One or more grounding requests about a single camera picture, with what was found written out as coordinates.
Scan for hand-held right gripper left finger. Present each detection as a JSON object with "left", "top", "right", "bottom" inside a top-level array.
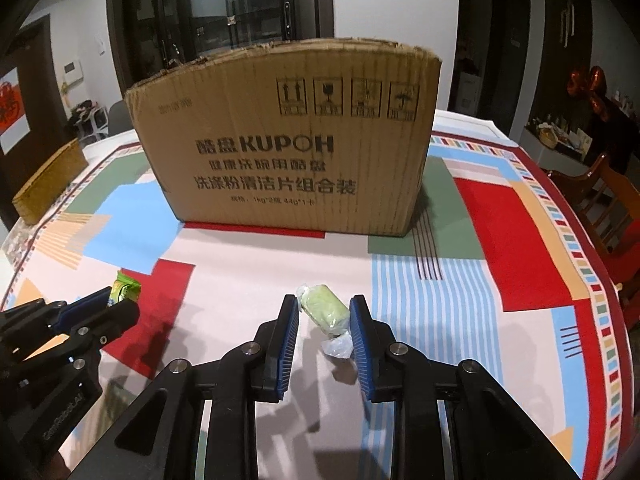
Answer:
[{"left": 70, "top": 294, "right": 302, "bottom": 480}]

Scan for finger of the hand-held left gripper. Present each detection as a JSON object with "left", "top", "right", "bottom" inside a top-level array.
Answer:
[
  {"left": 0, "top": 286, "right": 114, "bottom": 346},
  {"left": 70, "top": 300, "right": 142, "bottom": 361}
]

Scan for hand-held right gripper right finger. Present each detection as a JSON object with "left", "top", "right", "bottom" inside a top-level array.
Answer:
[{"left": 349, "top": 294, "right": 586, "bottom": 480}]

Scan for green candy packet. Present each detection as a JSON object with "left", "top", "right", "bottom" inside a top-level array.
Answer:
[{"left": 110, "top": 271, "right": 144, "bottom": 306}]

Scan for light green roll candy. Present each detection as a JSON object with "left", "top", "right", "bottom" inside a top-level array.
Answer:
[{"left": 295, "top": 284, "right": 352, "bottom": 361}]

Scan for brown cardboard box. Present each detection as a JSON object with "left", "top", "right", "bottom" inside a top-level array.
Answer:
[{"left": 125, "top": 37, "right": 444, "bottom": 238}]

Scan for floral patterned cloth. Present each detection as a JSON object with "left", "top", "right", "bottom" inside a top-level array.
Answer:
[{"left": 0, "top": 220, "right": 37, "bottom": 273}]

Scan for woven straw lidded box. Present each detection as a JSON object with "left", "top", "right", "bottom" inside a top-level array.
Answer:
[{"left": 11, "top": 137, "right": 89, "bottom": 226}]

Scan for white shoe rack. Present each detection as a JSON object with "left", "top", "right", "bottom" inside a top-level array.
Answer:
[{"left": 70, "top": 100, "right": 109, "bottom": 144}]

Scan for grey dining chair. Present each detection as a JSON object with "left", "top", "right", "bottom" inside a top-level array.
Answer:
[{"left": 107, "top": 100, "right": 129, "bottom": 133}]

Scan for red and white door poster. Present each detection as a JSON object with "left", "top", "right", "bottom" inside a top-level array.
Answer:
[{"left": 0, "top": 70, "right": 34, "bottom": 154}]

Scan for dark wooden door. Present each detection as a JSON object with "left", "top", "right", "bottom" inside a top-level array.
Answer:
[{"left": 0, "top": 15, "right": 68, "bottom": 233}]

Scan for white low sideboard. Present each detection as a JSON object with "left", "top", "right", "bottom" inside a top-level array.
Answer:
[{"left": 525, "top": 120, "right": 596, "bottom": 162}]

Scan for brown wooden chair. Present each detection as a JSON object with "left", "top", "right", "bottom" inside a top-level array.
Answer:
[{"left": 547, "top": 152, "right": 640, "bottom": 257}]

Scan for dark framed glass sliding door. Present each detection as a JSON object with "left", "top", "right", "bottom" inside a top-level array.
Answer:
[{"left": 105, "top": 0, "right": 336, "bottom": 103}]

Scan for red foil balloons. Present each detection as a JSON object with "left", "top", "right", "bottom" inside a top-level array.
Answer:
[{"left": 567, "top": 65, "right": 614, "bottom": 121}]

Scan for dark wardrobe with metal handles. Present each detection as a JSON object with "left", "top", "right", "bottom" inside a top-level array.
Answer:
[{"left": 542, "top": 0, "right": 597, "bottom": 111}]

